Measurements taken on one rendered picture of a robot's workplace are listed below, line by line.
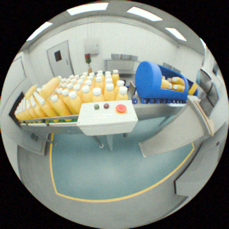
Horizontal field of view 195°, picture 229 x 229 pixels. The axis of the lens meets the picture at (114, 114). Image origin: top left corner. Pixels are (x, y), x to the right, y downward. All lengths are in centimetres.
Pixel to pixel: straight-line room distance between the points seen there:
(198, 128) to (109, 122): 58
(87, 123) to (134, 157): 120
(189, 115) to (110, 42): 376
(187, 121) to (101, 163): 128
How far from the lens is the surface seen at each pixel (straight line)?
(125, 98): 33
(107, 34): 387
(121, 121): 21
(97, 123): 21
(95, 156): 131
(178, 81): 76
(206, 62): 65
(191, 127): 62
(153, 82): 43
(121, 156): 128
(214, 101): 65
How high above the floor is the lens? 127
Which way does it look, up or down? 53 degrees down
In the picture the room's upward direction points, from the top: 3 degrees clockwise
